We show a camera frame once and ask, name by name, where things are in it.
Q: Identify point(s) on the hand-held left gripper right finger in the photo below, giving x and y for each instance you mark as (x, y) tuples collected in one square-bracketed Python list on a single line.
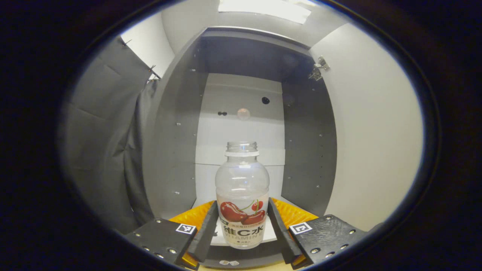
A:
[(286, 237)]

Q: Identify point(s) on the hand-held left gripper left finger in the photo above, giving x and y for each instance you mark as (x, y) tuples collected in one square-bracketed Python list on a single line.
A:
[(205, 233)]

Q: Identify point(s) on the clear cherry label bottle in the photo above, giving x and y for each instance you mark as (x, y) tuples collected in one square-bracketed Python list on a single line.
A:
[(242, 188)]

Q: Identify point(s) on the dark grey cabinet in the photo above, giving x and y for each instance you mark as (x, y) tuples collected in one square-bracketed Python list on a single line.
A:
[(173, 150)]

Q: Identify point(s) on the metal door hinge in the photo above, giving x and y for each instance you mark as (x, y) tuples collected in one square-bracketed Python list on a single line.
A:
[(318, 69)]

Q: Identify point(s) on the black backdrop cloth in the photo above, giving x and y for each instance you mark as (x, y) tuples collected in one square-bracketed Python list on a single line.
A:
[(101, 150)]

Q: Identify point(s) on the ceiling light panel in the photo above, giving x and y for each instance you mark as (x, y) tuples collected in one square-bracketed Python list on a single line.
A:
[(263, 9)]

